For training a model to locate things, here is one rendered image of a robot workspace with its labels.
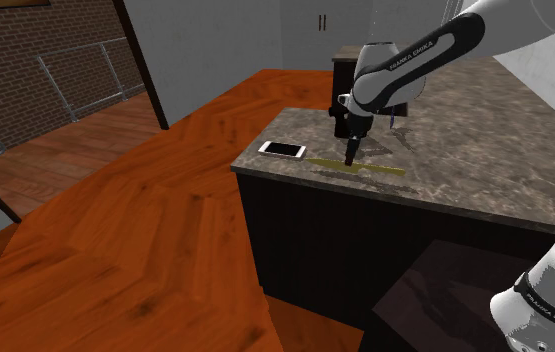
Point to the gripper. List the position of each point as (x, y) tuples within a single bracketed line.
[(359, 124)]

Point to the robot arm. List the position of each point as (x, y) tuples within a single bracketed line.
[(511, 24)]

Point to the blue pen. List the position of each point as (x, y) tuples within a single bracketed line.
[(392, 119)]

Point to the dark tall box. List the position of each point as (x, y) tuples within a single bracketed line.
[(343, 83)]

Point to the olive yellow knife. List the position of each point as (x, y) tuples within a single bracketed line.
[(379, 168)]

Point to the white smartphone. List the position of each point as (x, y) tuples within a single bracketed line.
[(282, 148)]

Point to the dark counter with marble top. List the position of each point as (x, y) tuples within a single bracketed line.
[(335, 244)]

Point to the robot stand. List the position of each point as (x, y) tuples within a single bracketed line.
[(442, 302)]

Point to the grey metal railing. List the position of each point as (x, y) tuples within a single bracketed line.
[(111, 58)]

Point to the framed wall picture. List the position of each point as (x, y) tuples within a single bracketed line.
[(4, 2)]

